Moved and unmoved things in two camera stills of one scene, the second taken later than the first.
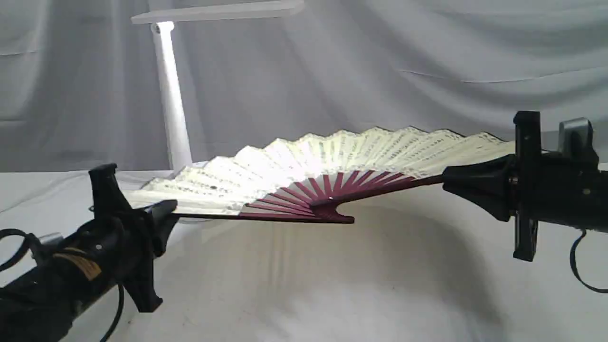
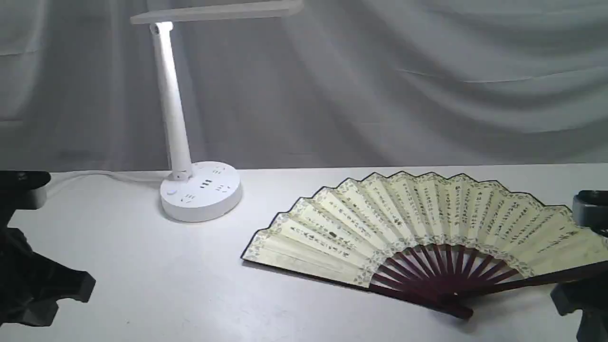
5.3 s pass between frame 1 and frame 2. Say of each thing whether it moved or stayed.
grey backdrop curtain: stayed
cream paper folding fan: moved
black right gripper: moved
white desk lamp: stayed
